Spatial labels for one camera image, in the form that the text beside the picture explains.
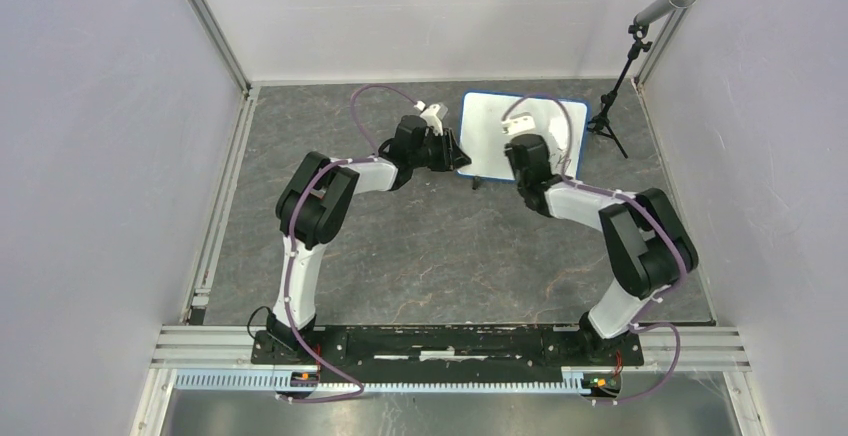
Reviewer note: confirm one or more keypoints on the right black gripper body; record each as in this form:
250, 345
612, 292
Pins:
520, 182

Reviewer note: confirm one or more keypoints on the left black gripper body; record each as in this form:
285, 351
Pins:
430, 154

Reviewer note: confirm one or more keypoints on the blue framed whiteboard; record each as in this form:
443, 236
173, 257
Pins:
562, 124

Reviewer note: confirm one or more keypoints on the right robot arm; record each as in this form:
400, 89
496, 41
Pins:
649, 249

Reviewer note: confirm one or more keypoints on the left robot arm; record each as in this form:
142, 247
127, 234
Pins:
313, 207

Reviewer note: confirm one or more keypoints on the black microphone stand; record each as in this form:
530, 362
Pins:
599, 124

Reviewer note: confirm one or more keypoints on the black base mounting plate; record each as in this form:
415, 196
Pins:
444, 354

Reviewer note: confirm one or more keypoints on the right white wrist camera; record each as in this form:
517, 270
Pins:
516, 124

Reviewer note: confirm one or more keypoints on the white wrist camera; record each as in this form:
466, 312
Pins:
516, 124
433, 115

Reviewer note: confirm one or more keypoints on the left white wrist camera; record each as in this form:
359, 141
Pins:
433, 115

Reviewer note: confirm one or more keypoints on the white cable duct rail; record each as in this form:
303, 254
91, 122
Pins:
293, 383

